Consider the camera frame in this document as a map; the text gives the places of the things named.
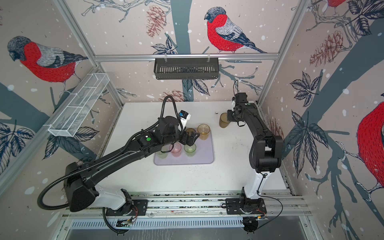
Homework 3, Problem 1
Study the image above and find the green smooth cup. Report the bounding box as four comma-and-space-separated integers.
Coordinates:
184, 144, 197, 157

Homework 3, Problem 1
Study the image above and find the brown textured cup back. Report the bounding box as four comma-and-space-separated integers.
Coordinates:
219, 113, 230, 129

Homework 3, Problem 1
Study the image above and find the brown textured cup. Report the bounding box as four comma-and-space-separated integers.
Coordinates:
186, 128, 196, 134
219, 113, 230, 129

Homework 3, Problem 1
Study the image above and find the pink smooth cup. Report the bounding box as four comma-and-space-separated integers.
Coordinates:
169, 142, 182, 158

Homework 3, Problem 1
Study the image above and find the yellow smooth cup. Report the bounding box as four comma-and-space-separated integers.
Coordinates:
197, 124, 211, 141

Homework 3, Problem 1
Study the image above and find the green textured cup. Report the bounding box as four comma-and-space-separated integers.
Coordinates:
156, 151, 168, 159

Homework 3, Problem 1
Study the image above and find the brown textured cup front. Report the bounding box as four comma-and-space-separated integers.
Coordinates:
186, 128, 196, 134

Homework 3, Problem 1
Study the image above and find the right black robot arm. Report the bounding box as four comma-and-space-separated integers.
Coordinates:
227, 93, 284, 199

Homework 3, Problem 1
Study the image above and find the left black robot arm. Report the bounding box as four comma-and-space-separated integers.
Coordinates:
64, 116, 200, 212

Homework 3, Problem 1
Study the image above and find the lilac plastic tray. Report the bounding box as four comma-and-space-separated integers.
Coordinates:
154, 133, 215, 166

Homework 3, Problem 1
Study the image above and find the aluminium frame top rail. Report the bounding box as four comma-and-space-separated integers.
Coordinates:
94, 53, 280, 63

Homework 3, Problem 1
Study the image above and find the black hanging wire basket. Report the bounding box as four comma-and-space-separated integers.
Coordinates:
154, 58, 219, 80

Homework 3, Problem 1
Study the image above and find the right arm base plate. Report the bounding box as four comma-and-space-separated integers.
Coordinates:
221, 198, 267, 215

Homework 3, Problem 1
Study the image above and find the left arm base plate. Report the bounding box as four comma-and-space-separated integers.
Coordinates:
106, 200, 149, 217

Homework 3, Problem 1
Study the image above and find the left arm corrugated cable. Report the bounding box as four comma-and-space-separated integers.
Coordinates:
37, 95, 182, 235

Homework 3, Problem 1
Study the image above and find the white wire mesh shelf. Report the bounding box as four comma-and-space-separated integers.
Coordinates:
48, 73, 110, 137

